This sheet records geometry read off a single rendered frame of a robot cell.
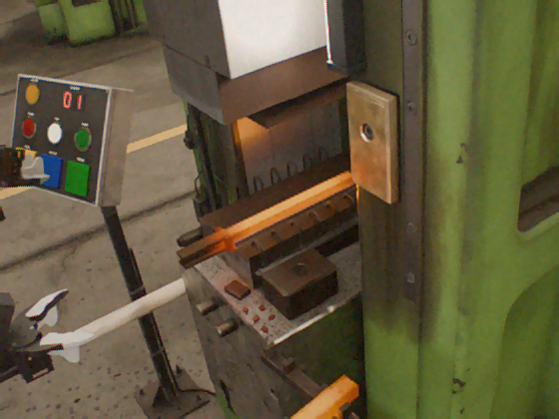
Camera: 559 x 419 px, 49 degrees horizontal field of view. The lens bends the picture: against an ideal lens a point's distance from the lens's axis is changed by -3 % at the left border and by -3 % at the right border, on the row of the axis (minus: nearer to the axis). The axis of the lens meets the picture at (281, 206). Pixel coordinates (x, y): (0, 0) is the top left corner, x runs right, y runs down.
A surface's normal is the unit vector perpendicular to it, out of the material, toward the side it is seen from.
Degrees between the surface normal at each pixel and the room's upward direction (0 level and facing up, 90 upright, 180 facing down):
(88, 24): 90
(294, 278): 0
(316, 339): 90
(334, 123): 90
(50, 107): 60
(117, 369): 0
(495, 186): 89
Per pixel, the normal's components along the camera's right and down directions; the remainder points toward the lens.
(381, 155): -0.82, 0.40
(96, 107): -0.49, 0.05
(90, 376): -0.11, -0.82
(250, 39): 0.56, 0.41
